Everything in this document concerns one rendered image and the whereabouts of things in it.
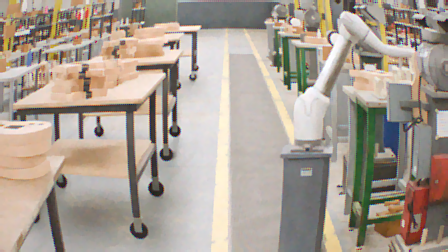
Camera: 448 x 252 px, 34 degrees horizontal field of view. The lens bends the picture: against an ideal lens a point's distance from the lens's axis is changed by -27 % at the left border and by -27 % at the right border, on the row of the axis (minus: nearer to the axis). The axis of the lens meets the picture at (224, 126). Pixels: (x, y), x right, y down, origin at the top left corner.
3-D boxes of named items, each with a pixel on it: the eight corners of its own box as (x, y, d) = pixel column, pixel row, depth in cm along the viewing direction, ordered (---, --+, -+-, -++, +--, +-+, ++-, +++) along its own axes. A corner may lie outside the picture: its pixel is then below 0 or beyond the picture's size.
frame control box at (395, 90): (423, 137, 402) (423, 87, 398) (393, 138, 402) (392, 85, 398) (416, 130, 426) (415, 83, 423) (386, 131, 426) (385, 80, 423)
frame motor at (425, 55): (462, 93, 382) (460, 47, 378) (429, 91, 382) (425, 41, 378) (447, 85, 422) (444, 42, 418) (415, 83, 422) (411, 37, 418)
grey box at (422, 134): (429, 178, 394) (431, 73, 387) (415, 180, 395) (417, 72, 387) (424, 173, 409) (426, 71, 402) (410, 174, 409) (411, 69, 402)
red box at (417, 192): (421, 241, 394) (431, 177, 389) (404, 245, 394) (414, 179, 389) (415, 231, 419) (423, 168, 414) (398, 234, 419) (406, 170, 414)
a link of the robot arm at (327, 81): (288, 121, 491) (290, 116, 512) (314, 137, 490) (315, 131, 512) (346, 8, 477) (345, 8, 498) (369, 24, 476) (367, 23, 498)
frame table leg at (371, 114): (363, 249, 507) (375, 107, 494) (355, 251, 507) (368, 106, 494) (362, 247, 512) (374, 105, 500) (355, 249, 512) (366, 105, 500)
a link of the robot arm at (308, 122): (292, 140, 473) (292, 95, 470) (294, 135, 491) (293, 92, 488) (322, 140, 471) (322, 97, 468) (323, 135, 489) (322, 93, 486)
